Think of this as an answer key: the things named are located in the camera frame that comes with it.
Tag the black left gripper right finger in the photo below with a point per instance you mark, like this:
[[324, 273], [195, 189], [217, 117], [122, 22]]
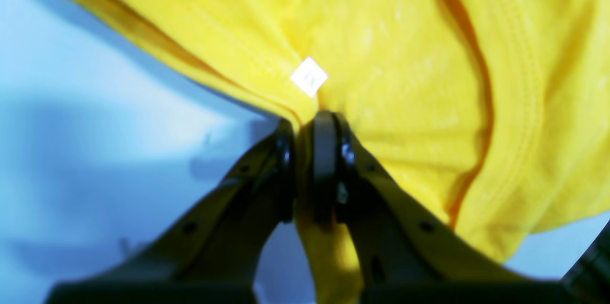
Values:
[[405, 254]]

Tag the white shirt size tag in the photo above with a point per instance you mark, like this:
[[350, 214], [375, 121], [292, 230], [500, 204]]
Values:
[[309, 77]]

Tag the orange T-shirt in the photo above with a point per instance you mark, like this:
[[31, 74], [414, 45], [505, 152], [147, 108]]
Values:
[[492, 114]]

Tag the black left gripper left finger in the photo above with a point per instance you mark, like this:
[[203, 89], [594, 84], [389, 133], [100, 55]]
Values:
[[211, 254]]

